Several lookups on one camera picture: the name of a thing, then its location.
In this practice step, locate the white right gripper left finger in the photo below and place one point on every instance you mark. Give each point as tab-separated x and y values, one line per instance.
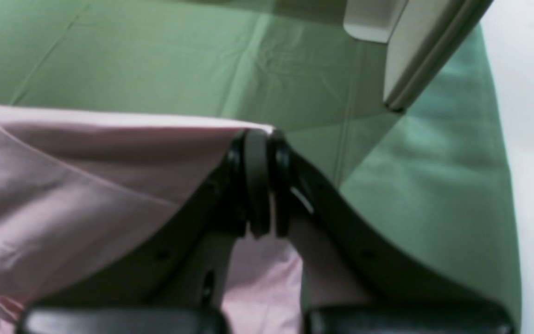
173	283

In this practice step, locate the pink t-shirt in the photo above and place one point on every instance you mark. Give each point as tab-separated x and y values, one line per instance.
78	189

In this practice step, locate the grey-green table cloth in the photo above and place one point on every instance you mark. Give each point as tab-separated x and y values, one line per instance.
434	179

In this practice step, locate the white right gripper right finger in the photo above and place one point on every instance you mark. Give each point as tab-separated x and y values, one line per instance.
359	282

